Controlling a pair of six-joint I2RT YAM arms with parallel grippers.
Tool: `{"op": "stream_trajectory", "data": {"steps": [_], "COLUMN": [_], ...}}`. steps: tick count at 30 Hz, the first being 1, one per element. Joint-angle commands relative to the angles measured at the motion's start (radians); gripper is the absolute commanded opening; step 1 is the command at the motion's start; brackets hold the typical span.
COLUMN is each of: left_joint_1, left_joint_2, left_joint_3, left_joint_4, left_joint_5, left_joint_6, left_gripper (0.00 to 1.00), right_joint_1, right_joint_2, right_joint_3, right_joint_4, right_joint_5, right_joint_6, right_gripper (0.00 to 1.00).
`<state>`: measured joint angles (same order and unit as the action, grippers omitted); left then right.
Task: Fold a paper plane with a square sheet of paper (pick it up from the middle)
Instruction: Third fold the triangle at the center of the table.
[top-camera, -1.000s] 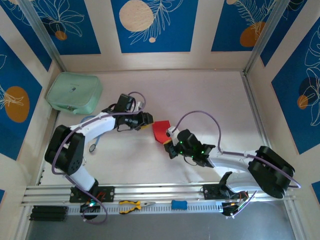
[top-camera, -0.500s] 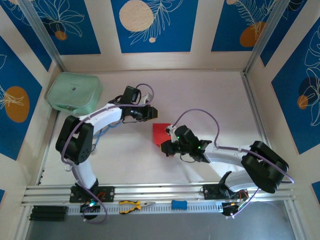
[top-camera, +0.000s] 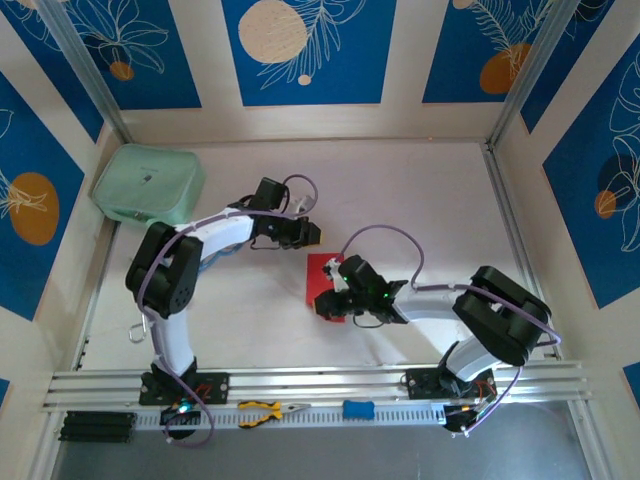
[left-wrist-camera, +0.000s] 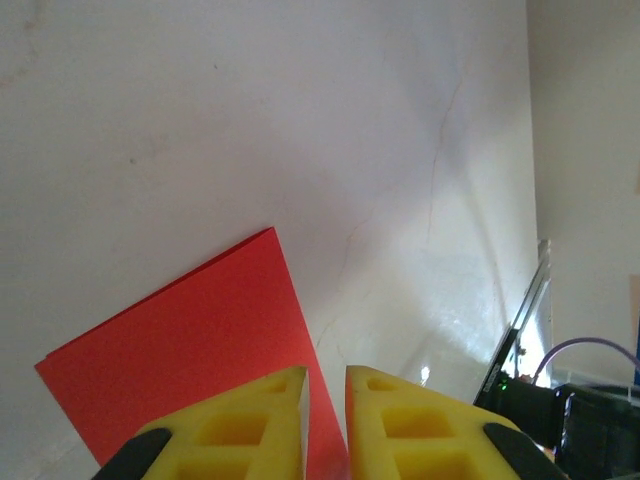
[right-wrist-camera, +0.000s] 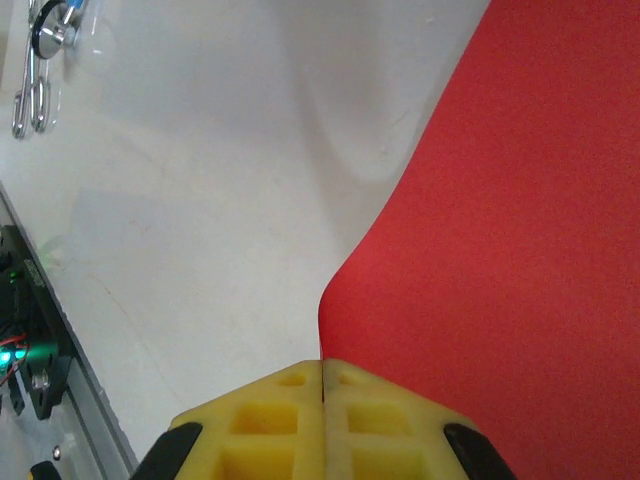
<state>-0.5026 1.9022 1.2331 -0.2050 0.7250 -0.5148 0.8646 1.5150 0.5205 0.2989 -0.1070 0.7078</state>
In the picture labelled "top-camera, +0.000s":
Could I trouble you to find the red paper sheet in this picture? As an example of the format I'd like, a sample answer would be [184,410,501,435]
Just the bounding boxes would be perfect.
[305,253,350,325]

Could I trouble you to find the blue sponge block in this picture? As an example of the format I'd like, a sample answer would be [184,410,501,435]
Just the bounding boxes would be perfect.
[342,398,376,421]

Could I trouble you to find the mint green zip pouch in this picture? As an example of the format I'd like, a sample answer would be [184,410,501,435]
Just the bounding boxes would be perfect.
[89,143,207,230]

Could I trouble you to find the black aluminium profile block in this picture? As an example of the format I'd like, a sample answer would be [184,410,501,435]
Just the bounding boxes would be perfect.
[58,410,137,444]

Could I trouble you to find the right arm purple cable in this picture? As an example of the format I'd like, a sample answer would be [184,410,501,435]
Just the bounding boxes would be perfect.
[339,224,564,436]

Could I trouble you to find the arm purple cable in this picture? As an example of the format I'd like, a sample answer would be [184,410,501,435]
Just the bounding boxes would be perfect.
[134,173,321,449]
[339,224,564,436]

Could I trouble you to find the long aluminium mounting rail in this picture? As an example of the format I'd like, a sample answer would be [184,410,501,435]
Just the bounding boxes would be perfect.
[42,362,594,412]

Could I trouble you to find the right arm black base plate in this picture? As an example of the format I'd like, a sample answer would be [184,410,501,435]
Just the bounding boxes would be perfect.
[405,367,496,401]

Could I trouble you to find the slotted grey cable duct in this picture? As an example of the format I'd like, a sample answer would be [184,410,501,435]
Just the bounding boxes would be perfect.
[134,402,446,431]

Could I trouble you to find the yellow-handled pliers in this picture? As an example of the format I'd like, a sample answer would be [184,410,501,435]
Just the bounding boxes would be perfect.
[237,399,312,430]

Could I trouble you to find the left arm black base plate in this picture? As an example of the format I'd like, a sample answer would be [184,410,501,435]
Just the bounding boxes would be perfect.
[138,370,231,406]

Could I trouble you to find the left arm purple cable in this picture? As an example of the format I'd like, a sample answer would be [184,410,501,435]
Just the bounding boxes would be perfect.
[134,173,321,449]

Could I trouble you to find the aluminium frame post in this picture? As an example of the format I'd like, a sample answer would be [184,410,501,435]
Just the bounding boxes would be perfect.
[37,0,134,146]
[484,0,584,151]

